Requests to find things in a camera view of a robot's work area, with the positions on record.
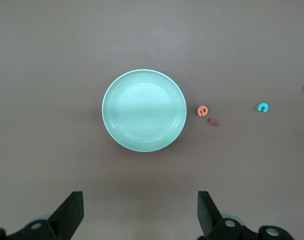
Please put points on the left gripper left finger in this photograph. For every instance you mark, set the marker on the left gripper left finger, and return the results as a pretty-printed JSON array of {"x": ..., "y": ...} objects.
[{"x": 64, "y": 220}]

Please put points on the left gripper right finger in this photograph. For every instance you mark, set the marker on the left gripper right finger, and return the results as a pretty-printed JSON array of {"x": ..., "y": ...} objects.
[{"x": 211, "y": 222}]

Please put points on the dark red letter i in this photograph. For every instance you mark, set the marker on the dark red letter i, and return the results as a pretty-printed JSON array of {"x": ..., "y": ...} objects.
[{"x": 214, "y": 122}]

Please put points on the orange letter e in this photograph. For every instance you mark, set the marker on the orange letter e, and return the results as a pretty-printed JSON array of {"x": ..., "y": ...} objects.
[{"x": 202, "y": 111}]

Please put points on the teal letter c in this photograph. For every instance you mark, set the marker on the teal letter c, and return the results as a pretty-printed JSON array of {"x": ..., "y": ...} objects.
[{"x": 259, "y": 107}]

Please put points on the green round plate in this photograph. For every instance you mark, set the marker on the green round plate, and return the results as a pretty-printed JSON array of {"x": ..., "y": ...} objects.
[{"x": 144, "y": 110}]

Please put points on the brown table cover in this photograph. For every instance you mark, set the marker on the brown table cover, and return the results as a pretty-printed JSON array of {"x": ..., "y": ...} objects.
[{"x": 66, "y": 50}]

